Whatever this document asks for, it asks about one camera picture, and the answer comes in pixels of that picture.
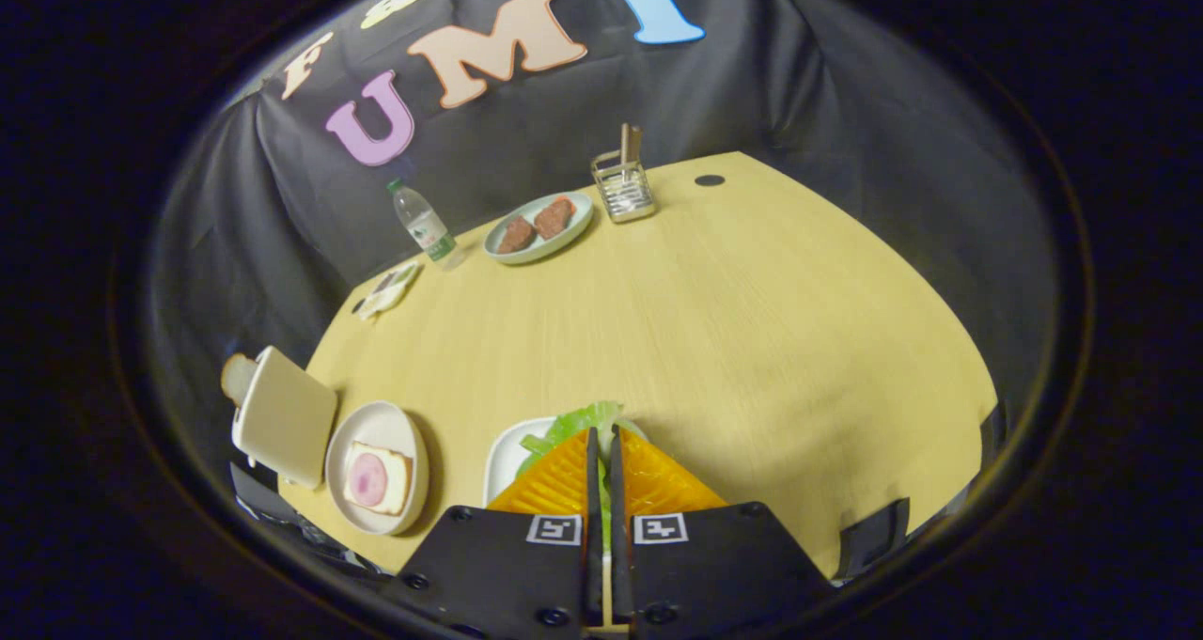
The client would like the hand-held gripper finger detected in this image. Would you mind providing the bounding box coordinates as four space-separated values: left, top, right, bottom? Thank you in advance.
611 424 837 640
381 427 603 640

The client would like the green lettuce leaf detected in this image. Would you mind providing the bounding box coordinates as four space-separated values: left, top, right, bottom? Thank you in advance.
519 400 626 479

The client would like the square white plate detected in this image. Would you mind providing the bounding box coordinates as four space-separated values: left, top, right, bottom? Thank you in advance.
483 416 649 509

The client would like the toast slice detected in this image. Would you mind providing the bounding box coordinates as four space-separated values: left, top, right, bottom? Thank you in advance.
342 441 414 517

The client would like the pink ham slice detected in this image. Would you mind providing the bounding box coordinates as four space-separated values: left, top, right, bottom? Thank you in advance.
350 452 389 507

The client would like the round white plate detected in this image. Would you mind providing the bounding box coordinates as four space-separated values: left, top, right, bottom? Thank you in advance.
324 400 430 537

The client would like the pale green oval plate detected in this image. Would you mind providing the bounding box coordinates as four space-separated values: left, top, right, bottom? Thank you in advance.
482 191 595 266

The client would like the black table clamp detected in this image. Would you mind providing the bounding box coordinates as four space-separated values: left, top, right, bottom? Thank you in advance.
836 497 911 580
977 400 1008 472

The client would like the brown meat patty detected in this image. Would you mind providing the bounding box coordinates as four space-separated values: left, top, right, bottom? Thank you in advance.
533 196 576 240
496 215 537 255

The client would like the small white dish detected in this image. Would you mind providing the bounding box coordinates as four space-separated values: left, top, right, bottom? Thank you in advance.
355 260 424 321

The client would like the clear plastic water bottle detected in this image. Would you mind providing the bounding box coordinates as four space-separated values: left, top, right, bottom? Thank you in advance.
387 178 468 273

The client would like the beige toaster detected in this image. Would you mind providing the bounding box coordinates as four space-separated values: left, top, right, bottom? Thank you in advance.
231 346 339 491

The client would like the black backdrop cloth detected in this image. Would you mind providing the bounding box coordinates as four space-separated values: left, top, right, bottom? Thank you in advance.
141 0 1063 500

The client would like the bread slice in toaster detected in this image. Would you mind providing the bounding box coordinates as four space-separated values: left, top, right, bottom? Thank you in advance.
221 352 259 406

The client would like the metal wire cutlery holder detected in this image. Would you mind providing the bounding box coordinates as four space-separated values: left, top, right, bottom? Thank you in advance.
591 149 657 224

